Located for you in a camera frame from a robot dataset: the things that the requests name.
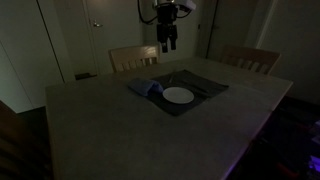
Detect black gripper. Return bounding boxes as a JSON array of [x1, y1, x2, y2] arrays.
[[156, 3, 179, 54]]

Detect blue towel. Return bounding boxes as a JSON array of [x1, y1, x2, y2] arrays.
[[127, 77, 165, 98]]

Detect white round plate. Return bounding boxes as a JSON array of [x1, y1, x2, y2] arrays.
[[162, 86, 195, 105]]

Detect light wooden slat-back chair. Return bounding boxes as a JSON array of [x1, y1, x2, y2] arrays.
[[108, 44, 162, 74], [219, 44, 282, 76]]

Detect dark placemat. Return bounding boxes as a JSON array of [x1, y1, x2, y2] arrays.
[[146, 69, 230, 117]]

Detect white door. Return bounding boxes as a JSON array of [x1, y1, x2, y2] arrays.
[[82, 0, 145, 77]]

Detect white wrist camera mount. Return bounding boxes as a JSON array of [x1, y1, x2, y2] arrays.
[[175, 0, 198, 13]]

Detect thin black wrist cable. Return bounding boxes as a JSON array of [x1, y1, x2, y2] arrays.
[[137, 0, 159, 25]]

